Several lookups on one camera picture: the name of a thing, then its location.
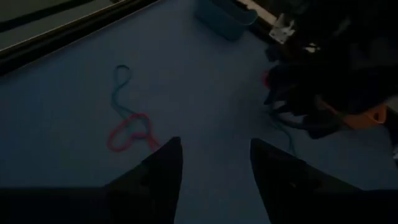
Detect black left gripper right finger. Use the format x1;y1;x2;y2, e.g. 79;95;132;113
250;139;368;224

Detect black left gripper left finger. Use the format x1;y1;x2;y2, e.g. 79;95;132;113
104;136;184;224

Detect teal rubber band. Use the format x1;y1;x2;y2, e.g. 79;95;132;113
269;116;298;156
110;64;150;131

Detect red rubber band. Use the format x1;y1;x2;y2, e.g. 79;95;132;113
106;113;161;153

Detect blue plastic basket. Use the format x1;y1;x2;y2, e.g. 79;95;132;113
194;0;259;41

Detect silver metal mounting bracket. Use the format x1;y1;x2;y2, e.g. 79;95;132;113
269;12;295;44

